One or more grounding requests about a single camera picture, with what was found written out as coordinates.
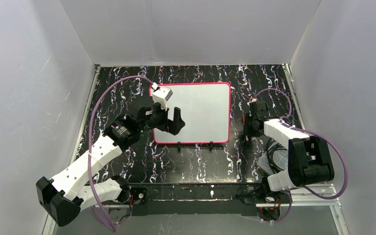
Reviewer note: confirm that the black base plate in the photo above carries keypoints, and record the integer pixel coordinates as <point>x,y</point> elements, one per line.
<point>224,198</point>

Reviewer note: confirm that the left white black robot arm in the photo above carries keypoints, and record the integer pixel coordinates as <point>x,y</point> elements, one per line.
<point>66,194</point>

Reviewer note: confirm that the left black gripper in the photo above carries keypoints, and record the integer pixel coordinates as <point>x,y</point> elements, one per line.
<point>168,120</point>

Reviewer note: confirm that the pink framed whiteboard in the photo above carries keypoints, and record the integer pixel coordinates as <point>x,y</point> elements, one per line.
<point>205,109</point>

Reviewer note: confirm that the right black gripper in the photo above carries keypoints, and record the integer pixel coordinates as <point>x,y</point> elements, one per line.
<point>249,129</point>

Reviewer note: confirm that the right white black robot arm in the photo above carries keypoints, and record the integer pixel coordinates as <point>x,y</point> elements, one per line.
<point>309,160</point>

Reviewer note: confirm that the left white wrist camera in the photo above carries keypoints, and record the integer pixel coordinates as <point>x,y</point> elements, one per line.
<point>161,95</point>

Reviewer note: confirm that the aluminium rail frame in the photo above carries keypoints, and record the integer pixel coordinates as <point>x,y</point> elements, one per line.
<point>193,113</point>

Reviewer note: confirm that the black whiteboard stand clip left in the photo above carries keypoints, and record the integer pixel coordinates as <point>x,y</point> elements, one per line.
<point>179,146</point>

